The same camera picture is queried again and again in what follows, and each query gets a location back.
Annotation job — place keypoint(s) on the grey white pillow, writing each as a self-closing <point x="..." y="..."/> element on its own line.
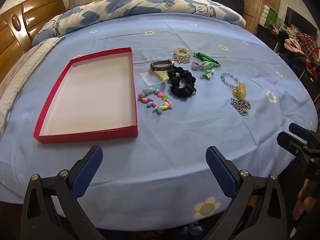
<point x="22" y="67"/>

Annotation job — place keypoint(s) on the wooden headboard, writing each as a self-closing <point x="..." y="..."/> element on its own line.
<point x="12" y="37"/>

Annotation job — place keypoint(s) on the green beaded hair clip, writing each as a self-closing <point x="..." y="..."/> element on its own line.
<point x="205" y="57"/>

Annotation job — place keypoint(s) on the wooden wardrobe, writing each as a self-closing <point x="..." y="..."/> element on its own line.
<point x="255" y="2"/>

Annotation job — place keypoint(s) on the clear hair comb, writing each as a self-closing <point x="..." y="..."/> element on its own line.
<point x="152" y="78"/>

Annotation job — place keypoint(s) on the gold mesh band watch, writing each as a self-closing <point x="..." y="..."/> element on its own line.
<point x="162" y="67"/>

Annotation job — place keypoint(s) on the purple bow hair clip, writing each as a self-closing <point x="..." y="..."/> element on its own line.
<point x="196" y="66"/>

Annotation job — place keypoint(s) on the green boxes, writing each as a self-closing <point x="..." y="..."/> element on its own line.
<point x="271" y="15"/>

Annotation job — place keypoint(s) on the blue flowered bedsheet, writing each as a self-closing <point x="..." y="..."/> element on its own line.
<point x="175" y="135"/>

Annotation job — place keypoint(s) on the pile of clothes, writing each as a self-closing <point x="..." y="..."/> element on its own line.
<point x="302" y="50"/>

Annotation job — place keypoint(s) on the white quilt with blue hearts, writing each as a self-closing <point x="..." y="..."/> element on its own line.
<point x="140" y="7"/>

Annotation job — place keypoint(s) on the dark cabinet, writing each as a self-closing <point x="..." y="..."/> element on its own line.
<point x="268" y="37"/>

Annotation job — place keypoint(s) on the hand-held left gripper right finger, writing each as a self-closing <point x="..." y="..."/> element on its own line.
<point x="220" y="172"/>

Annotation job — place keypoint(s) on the red shallow cardboard box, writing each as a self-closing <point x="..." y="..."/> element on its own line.
<point x="95" y="92"/>

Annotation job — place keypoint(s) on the black scrunchie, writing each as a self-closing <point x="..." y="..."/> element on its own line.
<point x="175" y="90"/>

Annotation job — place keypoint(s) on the black monitor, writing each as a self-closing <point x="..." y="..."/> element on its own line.
<point x="300" y="18"/>

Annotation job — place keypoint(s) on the person's right hand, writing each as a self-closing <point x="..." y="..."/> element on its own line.
<point x="303" y="202"/>

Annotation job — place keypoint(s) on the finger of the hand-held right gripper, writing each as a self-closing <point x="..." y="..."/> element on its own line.
<point x="290" y="141"/>
<point x="298" y="130"/>

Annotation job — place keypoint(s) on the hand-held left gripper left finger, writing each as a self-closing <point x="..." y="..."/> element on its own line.
<point x="87" y="170"/>

